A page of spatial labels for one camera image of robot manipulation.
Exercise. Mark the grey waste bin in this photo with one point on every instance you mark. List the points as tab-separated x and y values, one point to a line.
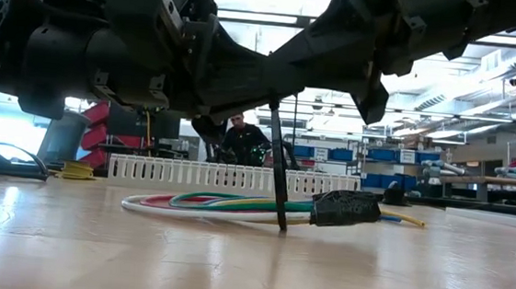
62	136

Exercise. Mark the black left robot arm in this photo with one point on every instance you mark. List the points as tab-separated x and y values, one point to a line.
30	52

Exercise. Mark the red bin shelf rack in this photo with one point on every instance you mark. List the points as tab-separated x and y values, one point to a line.
95	136

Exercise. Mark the black zip tie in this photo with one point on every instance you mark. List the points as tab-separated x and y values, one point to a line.
279	164

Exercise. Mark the black monitor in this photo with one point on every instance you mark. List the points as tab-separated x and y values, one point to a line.
126	122

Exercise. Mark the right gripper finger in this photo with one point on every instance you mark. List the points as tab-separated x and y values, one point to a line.
339	54

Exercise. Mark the black overhead light bar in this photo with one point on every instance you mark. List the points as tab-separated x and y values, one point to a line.
268	18

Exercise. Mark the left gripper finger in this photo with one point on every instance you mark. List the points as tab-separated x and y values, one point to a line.
244	83

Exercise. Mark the person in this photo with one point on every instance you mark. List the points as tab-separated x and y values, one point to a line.
244	143

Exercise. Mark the blue storage bin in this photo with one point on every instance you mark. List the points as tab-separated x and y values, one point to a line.
386	154
331	153

